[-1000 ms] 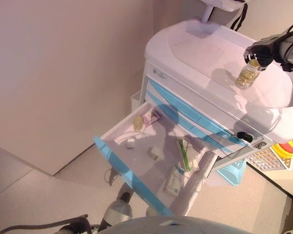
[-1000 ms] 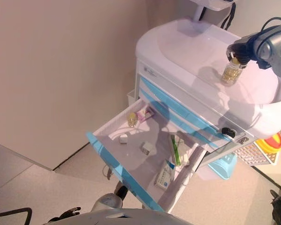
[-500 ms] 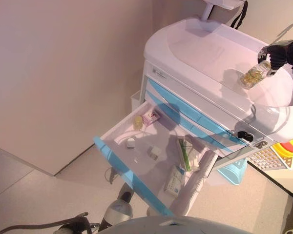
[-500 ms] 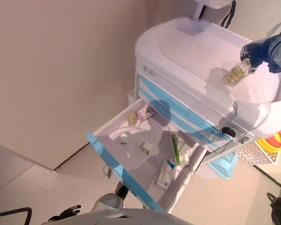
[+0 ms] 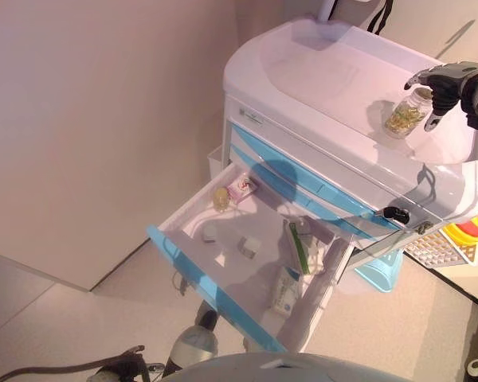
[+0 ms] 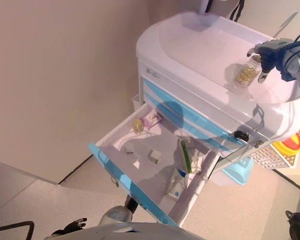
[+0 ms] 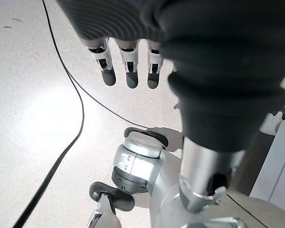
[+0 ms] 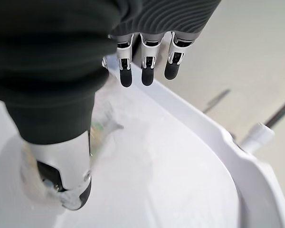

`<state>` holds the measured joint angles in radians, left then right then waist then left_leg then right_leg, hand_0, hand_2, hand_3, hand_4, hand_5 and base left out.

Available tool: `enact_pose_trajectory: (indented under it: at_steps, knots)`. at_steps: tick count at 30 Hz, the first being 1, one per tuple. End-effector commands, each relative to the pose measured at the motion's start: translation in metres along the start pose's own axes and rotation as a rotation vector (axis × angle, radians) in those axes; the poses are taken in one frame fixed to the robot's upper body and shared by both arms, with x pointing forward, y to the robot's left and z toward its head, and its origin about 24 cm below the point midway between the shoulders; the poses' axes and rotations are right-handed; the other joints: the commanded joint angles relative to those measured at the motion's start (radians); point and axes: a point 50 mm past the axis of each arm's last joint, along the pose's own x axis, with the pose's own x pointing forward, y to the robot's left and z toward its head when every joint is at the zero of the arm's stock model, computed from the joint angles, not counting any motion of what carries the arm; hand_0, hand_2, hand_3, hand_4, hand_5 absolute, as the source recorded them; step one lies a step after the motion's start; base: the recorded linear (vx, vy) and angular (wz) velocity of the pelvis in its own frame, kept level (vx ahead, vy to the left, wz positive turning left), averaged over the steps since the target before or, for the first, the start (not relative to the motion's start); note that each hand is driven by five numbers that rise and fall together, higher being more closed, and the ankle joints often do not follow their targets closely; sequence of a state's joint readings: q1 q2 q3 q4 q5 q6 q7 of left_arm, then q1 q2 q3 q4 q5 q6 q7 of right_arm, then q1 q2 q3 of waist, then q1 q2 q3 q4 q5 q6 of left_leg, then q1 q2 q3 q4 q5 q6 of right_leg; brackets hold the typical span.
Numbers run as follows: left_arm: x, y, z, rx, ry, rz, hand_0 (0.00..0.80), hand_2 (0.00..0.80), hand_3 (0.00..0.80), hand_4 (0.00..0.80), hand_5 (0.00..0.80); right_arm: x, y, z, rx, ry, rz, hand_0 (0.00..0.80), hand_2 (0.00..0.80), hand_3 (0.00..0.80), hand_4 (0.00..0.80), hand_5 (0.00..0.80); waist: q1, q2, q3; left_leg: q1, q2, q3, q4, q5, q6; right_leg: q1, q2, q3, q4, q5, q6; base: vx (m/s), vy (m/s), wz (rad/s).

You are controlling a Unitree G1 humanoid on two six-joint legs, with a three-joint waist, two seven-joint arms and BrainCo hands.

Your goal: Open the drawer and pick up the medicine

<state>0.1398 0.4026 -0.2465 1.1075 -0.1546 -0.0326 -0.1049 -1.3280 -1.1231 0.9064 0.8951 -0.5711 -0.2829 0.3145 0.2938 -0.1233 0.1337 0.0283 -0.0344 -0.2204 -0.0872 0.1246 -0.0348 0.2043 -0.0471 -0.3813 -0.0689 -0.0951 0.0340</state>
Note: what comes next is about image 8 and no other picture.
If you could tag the white medical cart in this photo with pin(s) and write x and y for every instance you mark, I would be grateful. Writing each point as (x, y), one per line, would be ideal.
(168, 166)

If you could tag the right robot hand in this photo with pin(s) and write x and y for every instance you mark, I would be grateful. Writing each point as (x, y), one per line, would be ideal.
(50, 71)

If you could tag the green white medicine box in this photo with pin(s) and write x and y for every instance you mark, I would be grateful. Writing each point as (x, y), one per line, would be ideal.
(102, 129)

